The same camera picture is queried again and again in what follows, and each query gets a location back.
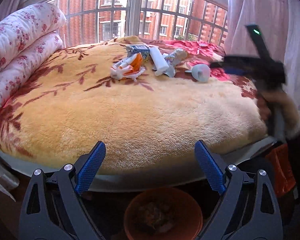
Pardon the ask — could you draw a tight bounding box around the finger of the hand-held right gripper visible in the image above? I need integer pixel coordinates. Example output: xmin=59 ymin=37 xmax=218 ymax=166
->
xmin=210 ymin=55 xmax=256 ymax=76

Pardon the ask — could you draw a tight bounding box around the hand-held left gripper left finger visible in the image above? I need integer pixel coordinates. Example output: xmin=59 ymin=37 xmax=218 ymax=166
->
xmin=19 ymin=141 xmax=107 ymax=240

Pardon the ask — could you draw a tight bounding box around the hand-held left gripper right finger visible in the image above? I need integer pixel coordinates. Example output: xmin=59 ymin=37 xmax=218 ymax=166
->
xmin=194 ymin=140 xmax=284 ymax=240

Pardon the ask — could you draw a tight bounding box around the grey plastic cup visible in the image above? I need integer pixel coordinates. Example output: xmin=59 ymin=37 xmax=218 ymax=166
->
xmin=185 ymin=64 xmax=211 ymax=82

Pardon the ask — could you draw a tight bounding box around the orange round bin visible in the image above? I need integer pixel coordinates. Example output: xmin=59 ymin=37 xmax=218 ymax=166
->
xmin=124 ymin=187 xmax=203 ymax=240

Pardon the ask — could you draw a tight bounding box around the person's right hand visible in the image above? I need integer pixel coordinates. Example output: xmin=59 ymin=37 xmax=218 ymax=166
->
xmin=257 ymin=90 xmax=300 ymax=134

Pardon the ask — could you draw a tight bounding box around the white bed base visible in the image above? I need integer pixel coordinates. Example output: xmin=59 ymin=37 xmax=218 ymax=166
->
xmin=0 ymin=135 xmax=278 ymax=193

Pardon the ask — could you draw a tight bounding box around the white sheer curtain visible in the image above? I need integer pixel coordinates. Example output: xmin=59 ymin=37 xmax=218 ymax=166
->
xmin=225 ymin=0 xmax=300 ymax=120

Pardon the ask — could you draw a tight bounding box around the yellow floral plush blanket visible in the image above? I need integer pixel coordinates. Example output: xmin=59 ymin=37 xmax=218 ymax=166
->
xmin=0 ymin=35 xmax=270 ymax=180

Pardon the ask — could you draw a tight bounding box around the red plastic bag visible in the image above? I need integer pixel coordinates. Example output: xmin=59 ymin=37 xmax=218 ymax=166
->
xmin=266 ymin=144 xmax=296 ymax=198

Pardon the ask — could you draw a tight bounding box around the white plastic tube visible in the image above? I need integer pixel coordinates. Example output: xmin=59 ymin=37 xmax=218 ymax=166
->
xmin=149 ymin=47 xmax=170 ymax=77

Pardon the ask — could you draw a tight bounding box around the blue drink carton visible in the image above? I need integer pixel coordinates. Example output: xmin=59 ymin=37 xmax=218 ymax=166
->
xmin=126 ymin=44 xmax=150 ymax=62

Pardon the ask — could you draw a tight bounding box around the orange and white wrapper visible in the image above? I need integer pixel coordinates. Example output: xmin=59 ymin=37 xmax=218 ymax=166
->
xmin=110 ymin=54 xmax=147 ymax=80

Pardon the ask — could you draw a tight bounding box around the folded pink floral quilt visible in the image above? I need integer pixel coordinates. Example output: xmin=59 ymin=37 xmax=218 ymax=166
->
xmin=0 ymin=3 xmax=67 ymax=114

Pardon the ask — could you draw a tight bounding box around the grey window frame with grille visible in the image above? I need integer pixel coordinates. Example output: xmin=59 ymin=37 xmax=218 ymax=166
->
xmin=20 ymin=0 xmax=229 ymax=48

